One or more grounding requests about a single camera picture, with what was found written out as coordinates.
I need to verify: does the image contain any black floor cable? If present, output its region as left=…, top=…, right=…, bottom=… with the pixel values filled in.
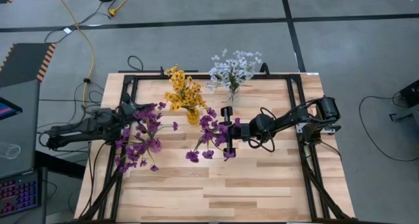
left=358, top=92, right=419, bottom=162
left=44, top=1, right=115, bottom=45

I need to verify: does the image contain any yellow power cable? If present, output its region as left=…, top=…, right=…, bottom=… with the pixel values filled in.
left=50, top=0, right=96, bottom=107

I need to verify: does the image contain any grey desk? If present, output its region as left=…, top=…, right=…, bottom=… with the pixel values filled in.
left=0, top=79, right=48, bottom=224

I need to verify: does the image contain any yellow glass bottle vase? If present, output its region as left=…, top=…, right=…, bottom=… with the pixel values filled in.
left=185, top=107, right=201, bottom=126

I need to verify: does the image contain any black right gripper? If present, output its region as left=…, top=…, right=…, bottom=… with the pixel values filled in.
left=220, top=105, right=260, bottom=157

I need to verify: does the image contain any black backlit keyboard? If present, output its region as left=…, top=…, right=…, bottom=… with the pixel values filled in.
left=0, top=170, right=42, bottom=218

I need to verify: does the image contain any yellow cable with plug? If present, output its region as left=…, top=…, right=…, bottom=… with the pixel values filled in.
left=107, top=0, right=140, bottom=18

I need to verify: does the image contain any laptop screen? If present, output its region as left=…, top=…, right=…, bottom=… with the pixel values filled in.
left=0, top=96, right=23, bottom=122

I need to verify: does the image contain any black aluminium table frame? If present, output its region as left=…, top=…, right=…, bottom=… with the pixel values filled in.
left=77, top=71, right=357, bottom=224

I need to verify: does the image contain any black mounting bar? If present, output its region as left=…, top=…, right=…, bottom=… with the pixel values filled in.
left=117, top=66, right=199, bottom=75

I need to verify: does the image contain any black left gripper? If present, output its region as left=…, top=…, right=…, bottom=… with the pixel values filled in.
left=113, top=93, right=157, bottom=126

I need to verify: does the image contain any black equipment box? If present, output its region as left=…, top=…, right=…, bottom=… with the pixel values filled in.
left=389, top=79, right=419, bottom=123

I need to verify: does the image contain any purple artificial flower bunch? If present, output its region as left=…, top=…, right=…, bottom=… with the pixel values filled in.
left=114, top=128, right=163, bottom=174
left=122, top=101, right=179, bottom=143
left=185, top=106, right=243, bottom=164

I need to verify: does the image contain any black cable loop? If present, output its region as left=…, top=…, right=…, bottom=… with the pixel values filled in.
left=126, top=55, right=144, bottom=71

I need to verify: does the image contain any clear glass vase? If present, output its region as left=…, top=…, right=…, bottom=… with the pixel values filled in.
left=227, top=86, right=242, bottom=105

